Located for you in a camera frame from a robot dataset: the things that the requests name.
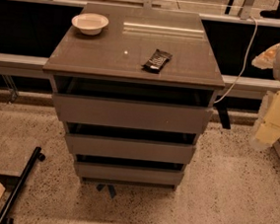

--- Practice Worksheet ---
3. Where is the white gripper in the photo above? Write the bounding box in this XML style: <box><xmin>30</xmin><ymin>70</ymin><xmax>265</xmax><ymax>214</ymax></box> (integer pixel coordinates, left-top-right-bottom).
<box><xmin>249</xmin><ymin>43</ymin><xmax>280</xmax><ymax>151</ymax></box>

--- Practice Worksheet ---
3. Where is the grey drawer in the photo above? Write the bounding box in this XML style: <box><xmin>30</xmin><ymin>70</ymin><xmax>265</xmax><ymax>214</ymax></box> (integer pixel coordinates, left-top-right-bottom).
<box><xmin>52</xmin><ymin>93</ymin><xmax>212</xmax><ymax>134</ymax></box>
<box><xmin>65</xmin><ymin>134</ymin><xmax>196</xmax><ymax>164</ymax></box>
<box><xmin>73</xmin><ymin>161</ymin><xmax>183</xmax><ymax>186</ymax></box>

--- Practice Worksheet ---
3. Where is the grey bottom drawer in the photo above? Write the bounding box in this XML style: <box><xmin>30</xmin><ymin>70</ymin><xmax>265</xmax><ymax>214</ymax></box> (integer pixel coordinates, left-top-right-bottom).
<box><xmin>73</xmin><ymin>161</ymin><xmax>183</xmax><ymax>186</ymax></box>

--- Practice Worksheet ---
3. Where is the grey top drawer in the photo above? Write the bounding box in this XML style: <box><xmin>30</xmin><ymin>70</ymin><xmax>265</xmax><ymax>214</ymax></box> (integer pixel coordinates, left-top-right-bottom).
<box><xmin>52</xmin><ymin>93</ymin><xmax>212</xmax><ymax>134</ymax></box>

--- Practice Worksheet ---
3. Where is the black snack packet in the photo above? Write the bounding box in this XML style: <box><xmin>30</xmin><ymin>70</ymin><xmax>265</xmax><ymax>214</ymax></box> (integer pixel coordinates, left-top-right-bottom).
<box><xmin>142</xmin><ymin>49</ymin><xmax>172</xmax><ymax>73</ymax></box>

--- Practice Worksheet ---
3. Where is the white bowl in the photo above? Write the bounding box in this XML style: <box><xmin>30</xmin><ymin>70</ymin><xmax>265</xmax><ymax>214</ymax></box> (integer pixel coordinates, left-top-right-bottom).
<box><xmin>71</xmin><ymin>13</ymin><xmax>109</xmax><ymax>36</ymax></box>

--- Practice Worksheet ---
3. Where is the black bracket under rail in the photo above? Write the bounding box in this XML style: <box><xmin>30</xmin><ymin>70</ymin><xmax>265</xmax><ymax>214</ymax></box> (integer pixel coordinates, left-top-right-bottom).
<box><xmin>215</xmin><ymin>99</ymin><xmax>231</xmax><ymax>129</ymax></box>

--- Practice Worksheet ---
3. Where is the white cable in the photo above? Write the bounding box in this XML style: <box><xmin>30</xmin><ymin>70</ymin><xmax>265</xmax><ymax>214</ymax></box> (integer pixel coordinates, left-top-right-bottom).
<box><xmin>213</xmin><ymin>13</ymin><xmax>260</xmax><ymax>108</ymax></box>

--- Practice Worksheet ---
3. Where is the grey metal rail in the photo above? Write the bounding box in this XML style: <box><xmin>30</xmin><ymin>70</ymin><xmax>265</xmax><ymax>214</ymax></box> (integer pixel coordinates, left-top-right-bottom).
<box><xmin>0</xmin><ymin>53</ymin><xmax>280</xmax><ymax>100</ymax></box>

